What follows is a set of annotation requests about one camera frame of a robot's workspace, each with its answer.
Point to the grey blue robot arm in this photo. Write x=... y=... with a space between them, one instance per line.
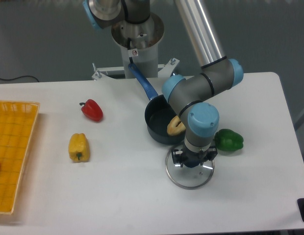
x=187 y=97

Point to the yellow woven basket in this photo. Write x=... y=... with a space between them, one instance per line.
x=17 y=122

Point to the dark blue saucepan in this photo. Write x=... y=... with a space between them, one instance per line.
x=158 y=112

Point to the green bell pepper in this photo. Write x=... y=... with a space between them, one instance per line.
x=228 y=140

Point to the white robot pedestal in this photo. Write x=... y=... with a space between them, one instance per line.
x=139 y=44

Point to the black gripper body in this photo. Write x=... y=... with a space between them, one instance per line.
x=198 y=156

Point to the glass pot lid blue knob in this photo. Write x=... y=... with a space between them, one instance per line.
x=185 y=177

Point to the white mounting bracket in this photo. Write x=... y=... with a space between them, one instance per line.
x=164 y=70

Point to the yellow bell pepper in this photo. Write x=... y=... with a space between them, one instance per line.
x=79 y=148

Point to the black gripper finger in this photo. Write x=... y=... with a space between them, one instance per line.
x=178 y=157
x=209 y=154

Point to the red bell pepper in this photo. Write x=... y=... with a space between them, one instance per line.
x=92 y=110

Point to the beige bagel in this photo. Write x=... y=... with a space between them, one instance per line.
x=175 y=127

